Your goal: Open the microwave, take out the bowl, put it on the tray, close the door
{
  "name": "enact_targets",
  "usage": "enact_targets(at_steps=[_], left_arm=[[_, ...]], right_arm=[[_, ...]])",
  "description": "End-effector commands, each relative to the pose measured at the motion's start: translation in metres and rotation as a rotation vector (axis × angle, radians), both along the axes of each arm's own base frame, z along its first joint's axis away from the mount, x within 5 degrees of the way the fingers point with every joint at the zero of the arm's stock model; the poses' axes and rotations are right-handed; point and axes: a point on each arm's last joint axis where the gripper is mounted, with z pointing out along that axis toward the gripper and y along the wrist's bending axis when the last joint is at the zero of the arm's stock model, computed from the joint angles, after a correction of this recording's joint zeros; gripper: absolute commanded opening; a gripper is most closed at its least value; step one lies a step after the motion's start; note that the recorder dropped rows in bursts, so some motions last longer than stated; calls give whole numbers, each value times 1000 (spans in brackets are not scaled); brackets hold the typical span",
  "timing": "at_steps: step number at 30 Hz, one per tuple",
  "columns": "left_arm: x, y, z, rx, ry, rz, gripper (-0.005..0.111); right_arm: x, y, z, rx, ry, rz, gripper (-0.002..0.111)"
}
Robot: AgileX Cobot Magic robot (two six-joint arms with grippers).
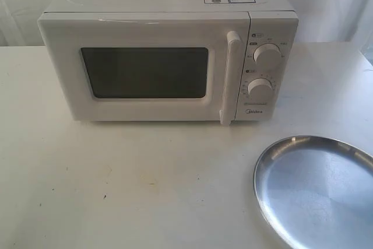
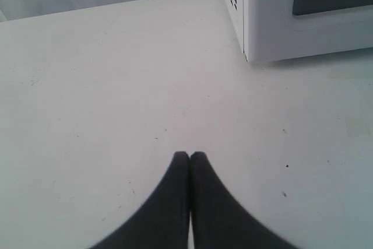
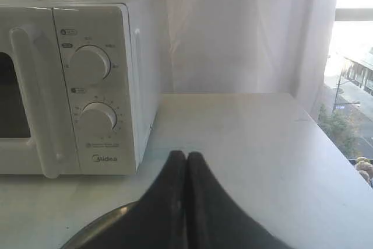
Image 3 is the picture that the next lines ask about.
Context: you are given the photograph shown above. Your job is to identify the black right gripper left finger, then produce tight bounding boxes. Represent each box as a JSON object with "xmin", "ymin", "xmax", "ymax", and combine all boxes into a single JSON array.
[{"xmin": 102, "ymin": 150, "xmax": 186, "ymax": 248}]

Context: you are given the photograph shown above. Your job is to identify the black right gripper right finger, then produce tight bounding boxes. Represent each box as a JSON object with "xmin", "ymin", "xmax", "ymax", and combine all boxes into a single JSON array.
[{"xmin": 186, "ymin": 152, "xmax": 281, "ymax": 248}]

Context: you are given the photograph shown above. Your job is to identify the white microwave door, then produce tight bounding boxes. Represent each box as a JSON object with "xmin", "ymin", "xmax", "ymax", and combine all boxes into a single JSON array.
[{"xmin": 1, "ymin": 6, "xmax": 80, "ymax": 178}]

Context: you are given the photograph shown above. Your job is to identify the white Midea microwave oven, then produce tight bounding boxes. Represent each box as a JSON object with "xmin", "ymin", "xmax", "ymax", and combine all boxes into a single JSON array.
[{"xmin": 1, "ymin": 0, "xmax": 160, "ymax": 176}]

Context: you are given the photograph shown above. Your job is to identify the round stainless steel tray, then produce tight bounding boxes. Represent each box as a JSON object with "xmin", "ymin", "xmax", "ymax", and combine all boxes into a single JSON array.
[{"xmin": 61, "ymin": 201, "xmax": 136, "ymax": 249}]

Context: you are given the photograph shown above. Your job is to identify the lower white timer knob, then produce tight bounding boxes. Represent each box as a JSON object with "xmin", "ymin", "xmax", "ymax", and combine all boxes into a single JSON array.
[{"xmin": 78, "ymin": 102, "xmax": 117, "ymax": 135}]

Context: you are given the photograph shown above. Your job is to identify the upper white control knob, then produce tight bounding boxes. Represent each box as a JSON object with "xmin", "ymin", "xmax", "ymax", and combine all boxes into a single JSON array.
[{"xmin": 68, "ymin": 45, "xmax": 111, "ymax": 85}]

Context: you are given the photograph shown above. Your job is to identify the white sheer curtain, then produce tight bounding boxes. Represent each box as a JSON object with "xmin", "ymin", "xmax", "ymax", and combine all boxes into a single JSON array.
[{"xmin": 154, "ymin": 0, "xmax": 336, "ymax": 118}]

